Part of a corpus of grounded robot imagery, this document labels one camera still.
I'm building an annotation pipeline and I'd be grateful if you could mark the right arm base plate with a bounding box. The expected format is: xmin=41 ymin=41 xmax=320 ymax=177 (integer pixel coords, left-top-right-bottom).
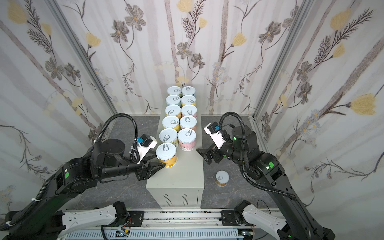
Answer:
xmin=219 ymin=210 xmax=256 ymax=227

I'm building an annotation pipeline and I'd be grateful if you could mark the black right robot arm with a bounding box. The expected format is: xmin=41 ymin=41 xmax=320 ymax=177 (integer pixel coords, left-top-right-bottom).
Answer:
xmin=197 ymin=112 xmax=336 ymax=240

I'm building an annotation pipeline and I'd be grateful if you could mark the teal brown label can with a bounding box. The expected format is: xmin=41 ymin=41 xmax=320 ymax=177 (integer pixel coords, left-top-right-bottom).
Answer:
xmin=182 ymin=86 xmax=196 ymax=96

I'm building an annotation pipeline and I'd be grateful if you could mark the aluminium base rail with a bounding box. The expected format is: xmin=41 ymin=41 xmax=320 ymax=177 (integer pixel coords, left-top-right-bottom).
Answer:
xmin=56 ymin=208 xmax=305 ymax=231

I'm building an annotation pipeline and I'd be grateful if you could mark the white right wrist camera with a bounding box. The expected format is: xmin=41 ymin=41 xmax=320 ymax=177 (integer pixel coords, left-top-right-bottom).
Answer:
xmin=204 ymin=122 xmax=226 ymax=149

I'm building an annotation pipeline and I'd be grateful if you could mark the white slotted cable duct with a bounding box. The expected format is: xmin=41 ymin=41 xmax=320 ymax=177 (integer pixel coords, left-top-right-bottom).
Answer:
xmin=65 ymin=229 xmax=244 ymax=240

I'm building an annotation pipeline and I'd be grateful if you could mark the green label can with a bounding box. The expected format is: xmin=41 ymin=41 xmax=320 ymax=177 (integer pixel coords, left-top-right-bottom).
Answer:
xmin=167 ymin=86 xmax=182 ymax=97

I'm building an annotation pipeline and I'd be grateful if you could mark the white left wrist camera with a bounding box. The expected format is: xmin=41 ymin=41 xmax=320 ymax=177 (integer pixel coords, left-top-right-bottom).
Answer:
xmin=130 ymin=134 xmax=158 ymax=164

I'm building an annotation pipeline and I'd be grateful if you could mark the yellow label can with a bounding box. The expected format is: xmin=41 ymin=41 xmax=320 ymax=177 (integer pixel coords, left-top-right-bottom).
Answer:
xmin=181 ymin=95 xmax=196 ymax=107
xmin=162 ymin=116 xmax=181 ymax=132

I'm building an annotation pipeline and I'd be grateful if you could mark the grey metal counter cabinet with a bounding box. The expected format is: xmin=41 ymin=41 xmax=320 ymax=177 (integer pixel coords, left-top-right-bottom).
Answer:
xmin=146 ymin=109 xmax=205 ymax=209

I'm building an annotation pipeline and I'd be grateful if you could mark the red label can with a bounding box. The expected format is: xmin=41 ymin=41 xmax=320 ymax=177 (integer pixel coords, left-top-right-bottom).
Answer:
xmin=180 ymin=116 xmax=197 ymax=131

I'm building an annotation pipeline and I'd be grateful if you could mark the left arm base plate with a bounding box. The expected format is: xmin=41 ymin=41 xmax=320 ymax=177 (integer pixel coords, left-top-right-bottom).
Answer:
xmin=122 ymin=211 xmax=145 ymax=228

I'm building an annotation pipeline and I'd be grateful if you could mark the orange label can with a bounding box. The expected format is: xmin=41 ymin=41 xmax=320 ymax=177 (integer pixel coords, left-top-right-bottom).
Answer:
xmin=216 ymin=170 xmax=230 ymax=187

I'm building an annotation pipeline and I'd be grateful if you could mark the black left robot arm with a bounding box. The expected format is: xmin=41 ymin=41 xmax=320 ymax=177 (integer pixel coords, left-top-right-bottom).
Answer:
xmin=1 ymin=113 xmax=166 ymax=240

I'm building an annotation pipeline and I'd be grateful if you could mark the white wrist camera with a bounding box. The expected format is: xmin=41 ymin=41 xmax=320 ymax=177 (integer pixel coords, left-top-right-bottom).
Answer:
xmin=204 ymin=122 xmax=226 ymax=149
xmin=130 ymin=134 xmax=158 ymax=164

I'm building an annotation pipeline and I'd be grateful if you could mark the pink label can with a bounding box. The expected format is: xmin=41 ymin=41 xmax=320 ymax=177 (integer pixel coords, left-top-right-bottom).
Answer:
xmin=178 ymin=128 xmax=197 ymax=152

